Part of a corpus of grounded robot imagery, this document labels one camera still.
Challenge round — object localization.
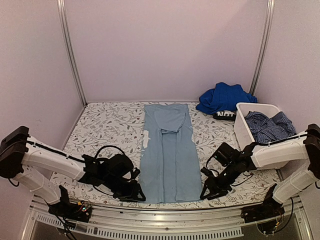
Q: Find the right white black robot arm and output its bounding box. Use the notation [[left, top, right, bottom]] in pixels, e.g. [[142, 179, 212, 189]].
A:
[[200, 123, 320, 218]]

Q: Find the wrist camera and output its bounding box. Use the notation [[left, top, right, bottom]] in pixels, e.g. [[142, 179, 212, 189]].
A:
[[200, 167, 214, 177], [130, 167, 141, 180]]

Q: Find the right aluminium frame post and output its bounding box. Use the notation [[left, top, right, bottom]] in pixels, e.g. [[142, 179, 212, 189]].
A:
[[249, 0, 276, 95]]

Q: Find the left aluminium frame post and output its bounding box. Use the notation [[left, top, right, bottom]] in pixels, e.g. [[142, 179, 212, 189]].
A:
[[57, 0, 88, 108]]

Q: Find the light blue shirt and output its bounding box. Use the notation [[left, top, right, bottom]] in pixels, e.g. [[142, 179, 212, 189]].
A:
[[139, 104, 202, 204]]

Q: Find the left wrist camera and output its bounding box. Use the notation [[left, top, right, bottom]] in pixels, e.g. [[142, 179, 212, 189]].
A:
[[130, 167, 141, 180]]

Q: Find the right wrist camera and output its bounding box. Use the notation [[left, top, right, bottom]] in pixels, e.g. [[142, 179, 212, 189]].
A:
[[200, 167, 214, 177]]

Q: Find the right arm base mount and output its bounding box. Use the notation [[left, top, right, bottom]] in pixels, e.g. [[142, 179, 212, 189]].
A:
[[240, 184, 285, 223]]

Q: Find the dark green printed garment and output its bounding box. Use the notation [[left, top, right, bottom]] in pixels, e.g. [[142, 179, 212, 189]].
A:
[[212, 110, 237, 121]]

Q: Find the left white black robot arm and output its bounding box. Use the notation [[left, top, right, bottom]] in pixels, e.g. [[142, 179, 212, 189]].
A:
[[0, 126, 146, 217]]

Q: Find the dark blue checkered garment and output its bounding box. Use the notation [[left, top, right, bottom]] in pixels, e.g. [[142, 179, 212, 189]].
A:
[[244, 111, 297, 144]]

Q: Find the aluminium frame post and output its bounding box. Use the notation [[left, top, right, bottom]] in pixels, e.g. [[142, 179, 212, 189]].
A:
[[249, 0, 276, 95], [57, 0, 88, 108]]

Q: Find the floral patterned table mat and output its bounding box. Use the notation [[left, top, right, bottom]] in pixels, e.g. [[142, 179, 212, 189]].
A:
[[50, 102, 280, 209]]

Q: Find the white plastic laundry basket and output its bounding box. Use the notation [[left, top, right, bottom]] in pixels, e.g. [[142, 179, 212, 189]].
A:
[[233, 101, 288, 172]]

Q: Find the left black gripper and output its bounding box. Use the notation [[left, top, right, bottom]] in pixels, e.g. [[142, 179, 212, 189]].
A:
[[103, 174, 146, 203]]

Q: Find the blue pleated skirt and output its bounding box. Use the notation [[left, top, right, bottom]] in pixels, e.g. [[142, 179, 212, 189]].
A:
[[195, 82, 258, 115]]

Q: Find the left black cable loop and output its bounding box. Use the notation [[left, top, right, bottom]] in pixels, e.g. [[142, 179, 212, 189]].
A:
[[94, 144, 127, 161]]

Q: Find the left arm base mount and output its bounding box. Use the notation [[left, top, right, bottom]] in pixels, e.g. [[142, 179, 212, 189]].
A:
[[48, 185, 92, 223]]

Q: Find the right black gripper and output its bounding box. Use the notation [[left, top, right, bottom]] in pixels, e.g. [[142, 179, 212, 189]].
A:
[[200, 161, 240, 200]]

